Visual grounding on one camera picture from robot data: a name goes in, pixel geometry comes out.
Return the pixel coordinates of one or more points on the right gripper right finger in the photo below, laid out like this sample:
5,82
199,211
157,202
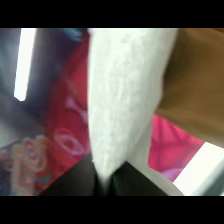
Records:
136,182

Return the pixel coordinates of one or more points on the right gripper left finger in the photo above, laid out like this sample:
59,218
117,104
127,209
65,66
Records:
80,181

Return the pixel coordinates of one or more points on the white garment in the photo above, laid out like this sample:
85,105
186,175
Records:
123,96

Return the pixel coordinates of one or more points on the brown garment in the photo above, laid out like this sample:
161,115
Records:
196,83

